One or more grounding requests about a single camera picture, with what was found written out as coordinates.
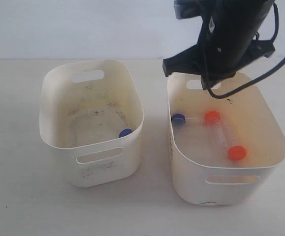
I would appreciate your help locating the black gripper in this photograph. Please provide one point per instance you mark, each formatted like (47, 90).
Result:
(225, 45)

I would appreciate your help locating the cream plastic bin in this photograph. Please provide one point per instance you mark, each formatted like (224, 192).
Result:
(201, 175)
(84, 106)

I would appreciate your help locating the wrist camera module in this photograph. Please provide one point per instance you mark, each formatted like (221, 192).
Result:
(186, 9)

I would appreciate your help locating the blue-capped tube at wall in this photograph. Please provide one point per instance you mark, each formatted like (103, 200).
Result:
(180, 120)

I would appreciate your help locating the blue-capped tube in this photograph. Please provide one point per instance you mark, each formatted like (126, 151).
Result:
(125, 132)
(180, 120)

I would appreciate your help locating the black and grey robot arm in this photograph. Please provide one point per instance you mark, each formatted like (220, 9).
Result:
(254, 11)

